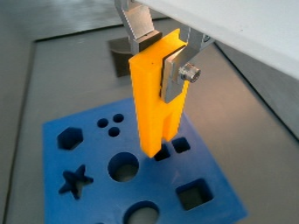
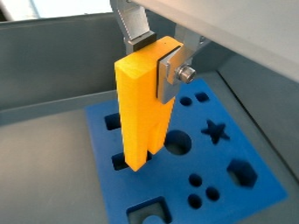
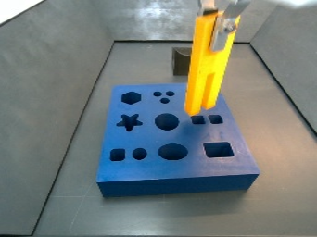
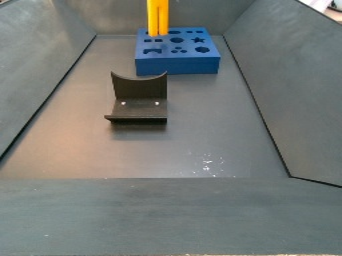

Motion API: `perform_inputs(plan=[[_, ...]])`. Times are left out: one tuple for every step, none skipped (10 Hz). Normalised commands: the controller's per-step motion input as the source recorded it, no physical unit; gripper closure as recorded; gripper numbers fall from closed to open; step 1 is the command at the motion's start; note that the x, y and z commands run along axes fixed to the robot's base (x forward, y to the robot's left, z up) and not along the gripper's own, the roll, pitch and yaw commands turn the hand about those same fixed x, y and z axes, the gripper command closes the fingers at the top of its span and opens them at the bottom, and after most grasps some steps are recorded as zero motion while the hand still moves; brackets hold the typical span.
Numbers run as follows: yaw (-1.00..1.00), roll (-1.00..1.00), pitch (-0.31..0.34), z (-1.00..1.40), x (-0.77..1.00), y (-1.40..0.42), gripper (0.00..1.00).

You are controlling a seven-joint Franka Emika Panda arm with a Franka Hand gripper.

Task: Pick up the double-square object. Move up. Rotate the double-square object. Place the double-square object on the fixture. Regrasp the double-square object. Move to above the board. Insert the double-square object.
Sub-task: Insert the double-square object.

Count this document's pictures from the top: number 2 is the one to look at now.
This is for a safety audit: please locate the yellow double-square block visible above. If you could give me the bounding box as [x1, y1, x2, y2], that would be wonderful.
[115, 36, 181, 172]

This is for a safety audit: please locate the blue foam shape board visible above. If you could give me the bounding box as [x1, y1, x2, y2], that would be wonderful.
[85, 80, 285, 224]

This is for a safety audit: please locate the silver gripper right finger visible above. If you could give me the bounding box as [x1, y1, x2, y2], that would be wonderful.
[156, 24, 211, 104]

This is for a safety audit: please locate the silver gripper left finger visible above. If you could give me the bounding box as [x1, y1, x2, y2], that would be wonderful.
[109, 0, 156, 54]

